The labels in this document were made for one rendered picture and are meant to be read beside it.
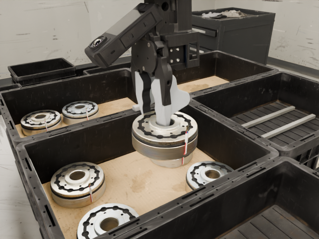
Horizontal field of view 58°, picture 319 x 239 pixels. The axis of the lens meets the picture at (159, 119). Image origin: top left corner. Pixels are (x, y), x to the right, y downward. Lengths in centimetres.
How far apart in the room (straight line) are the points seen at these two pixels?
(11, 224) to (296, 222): 61
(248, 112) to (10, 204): 71
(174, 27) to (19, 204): 59
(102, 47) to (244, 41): 200
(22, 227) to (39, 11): 311
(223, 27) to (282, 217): 170
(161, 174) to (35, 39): 321
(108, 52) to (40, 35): 334
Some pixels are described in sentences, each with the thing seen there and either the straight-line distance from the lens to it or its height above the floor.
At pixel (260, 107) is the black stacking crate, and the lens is 98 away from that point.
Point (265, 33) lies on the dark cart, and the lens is 252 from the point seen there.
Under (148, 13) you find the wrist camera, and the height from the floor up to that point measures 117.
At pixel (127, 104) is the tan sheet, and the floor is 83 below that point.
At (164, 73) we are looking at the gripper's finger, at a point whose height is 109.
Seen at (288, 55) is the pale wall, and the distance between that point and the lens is 427.
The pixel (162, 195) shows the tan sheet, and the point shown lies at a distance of 59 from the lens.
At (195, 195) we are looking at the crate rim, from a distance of 44.
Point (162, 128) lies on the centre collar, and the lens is 43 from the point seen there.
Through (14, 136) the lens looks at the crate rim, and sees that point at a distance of 64.
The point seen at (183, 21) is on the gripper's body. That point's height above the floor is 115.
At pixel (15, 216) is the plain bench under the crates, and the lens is 81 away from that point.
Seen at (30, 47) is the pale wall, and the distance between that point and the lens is 372.
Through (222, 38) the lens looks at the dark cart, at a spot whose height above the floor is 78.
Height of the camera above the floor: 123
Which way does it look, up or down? 28 degrees down
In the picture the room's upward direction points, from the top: straight up
